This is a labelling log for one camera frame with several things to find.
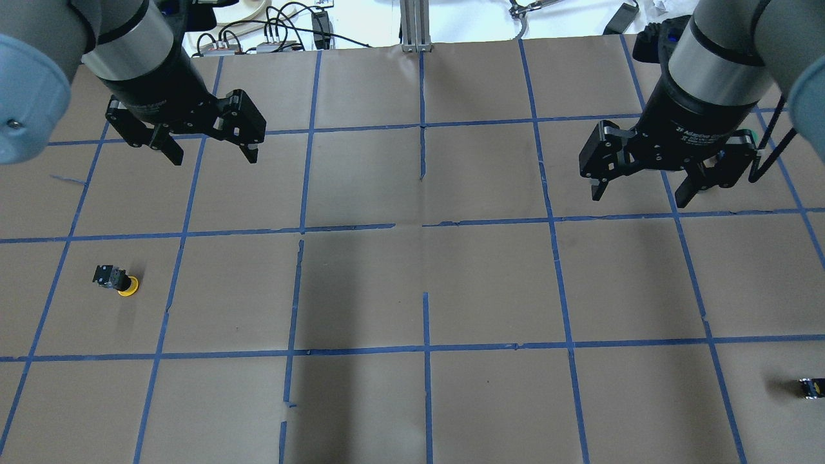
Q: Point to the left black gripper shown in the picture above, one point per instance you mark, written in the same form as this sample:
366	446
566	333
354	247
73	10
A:
156	92

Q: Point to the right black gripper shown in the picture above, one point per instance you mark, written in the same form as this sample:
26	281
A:
688	116

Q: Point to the yellow push button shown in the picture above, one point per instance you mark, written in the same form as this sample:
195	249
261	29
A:
116	278

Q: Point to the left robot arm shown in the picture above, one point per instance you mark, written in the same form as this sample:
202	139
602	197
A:
135	49

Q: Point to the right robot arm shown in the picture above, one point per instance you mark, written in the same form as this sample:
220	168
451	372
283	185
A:
716	65

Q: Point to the green push button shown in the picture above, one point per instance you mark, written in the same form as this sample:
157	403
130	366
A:
812	388

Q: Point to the black power adapter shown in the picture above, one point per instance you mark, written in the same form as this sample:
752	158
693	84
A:
622	19

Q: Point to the aluminium frame post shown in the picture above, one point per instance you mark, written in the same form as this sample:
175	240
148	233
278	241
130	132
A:
414	26

